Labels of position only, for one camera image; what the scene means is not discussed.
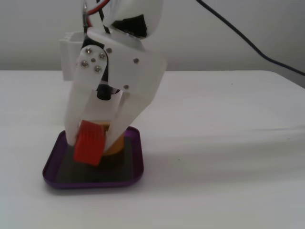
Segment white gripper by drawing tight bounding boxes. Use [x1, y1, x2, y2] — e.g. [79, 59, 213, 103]
[64, 27, 168, 150]

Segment red cube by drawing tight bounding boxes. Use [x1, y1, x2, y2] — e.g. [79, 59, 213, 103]
[73, 120, 107, 167]

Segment orange tape roll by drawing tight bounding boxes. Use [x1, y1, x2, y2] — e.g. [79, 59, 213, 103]
[102, 122, 125, 156]

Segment white plastic container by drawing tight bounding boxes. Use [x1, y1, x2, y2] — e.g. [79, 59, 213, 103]
[59, 32, 123, 125]

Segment purple metal tray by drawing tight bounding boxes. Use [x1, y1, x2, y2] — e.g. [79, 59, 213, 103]
[42, 126, 145, 190]

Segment black pen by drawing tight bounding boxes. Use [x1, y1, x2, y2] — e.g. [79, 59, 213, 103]
[82, 0, 89, 37]

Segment red black servo wires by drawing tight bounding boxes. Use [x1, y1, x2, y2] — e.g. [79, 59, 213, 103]
[84, 0, 113, 34]

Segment black cable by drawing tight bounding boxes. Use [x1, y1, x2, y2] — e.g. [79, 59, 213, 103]
[196, 0, 305, 76]

